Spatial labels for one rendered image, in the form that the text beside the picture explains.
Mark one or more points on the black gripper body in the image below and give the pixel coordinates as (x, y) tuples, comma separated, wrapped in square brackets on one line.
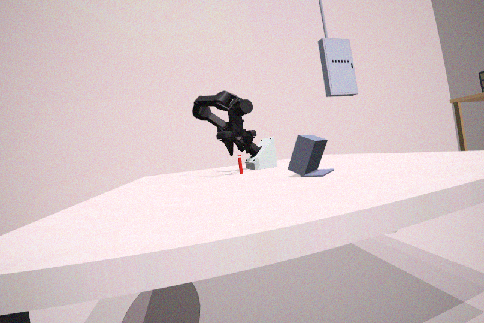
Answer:
[(236, 130)]

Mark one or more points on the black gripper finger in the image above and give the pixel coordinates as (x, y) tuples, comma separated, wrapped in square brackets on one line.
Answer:
[(247, 143), (229, 143)]

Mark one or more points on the grey sloped panel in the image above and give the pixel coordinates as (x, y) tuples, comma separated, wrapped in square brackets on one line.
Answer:
[(307, 155)]

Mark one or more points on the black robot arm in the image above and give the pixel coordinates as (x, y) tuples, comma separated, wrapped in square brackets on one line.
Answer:
[(235, 108)]

